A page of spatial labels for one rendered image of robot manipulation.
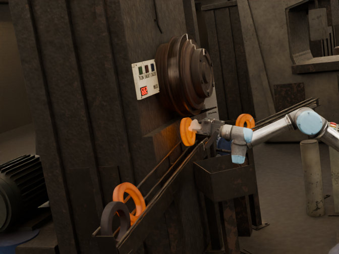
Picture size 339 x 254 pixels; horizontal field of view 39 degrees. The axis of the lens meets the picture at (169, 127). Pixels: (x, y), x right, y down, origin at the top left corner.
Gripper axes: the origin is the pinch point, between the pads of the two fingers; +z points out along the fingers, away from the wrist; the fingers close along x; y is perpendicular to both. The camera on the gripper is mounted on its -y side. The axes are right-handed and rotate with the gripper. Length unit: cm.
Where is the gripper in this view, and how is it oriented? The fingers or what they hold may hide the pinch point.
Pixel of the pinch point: (187, 128)
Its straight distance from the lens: 261.8
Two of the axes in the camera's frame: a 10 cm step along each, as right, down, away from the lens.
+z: -9.3, -1.7, 3.1
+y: 0.9, -9.6, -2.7
